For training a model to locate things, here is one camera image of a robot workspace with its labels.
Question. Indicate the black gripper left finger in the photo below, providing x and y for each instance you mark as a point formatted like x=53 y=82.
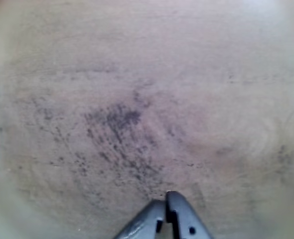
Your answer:
x=147 y=221

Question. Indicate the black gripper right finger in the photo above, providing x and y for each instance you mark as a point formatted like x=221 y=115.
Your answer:
x=184 y=216

